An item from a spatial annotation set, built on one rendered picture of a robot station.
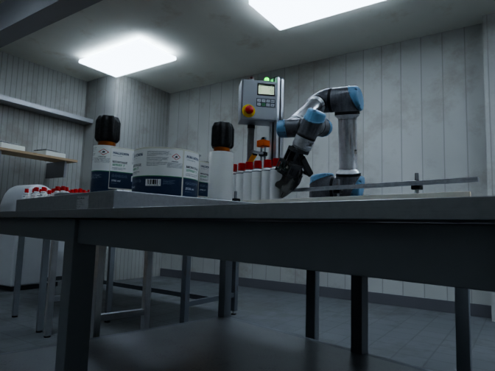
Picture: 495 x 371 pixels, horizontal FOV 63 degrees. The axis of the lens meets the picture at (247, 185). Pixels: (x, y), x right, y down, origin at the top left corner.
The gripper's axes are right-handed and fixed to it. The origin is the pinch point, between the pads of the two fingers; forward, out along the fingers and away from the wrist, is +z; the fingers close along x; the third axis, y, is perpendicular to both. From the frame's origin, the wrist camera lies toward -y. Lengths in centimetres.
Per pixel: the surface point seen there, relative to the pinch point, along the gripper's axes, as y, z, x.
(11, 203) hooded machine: -15, 212, -387
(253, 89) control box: -3, -32, -43
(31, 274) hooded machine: -38, 274, -330
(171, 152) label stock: 58, -10, 2
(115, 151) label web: 59, 3, -28
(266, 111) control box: -7.7, -25.2, -35.2
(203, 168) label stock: 21.3, 3.5, -26.8
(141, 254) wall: -201, 276, -368
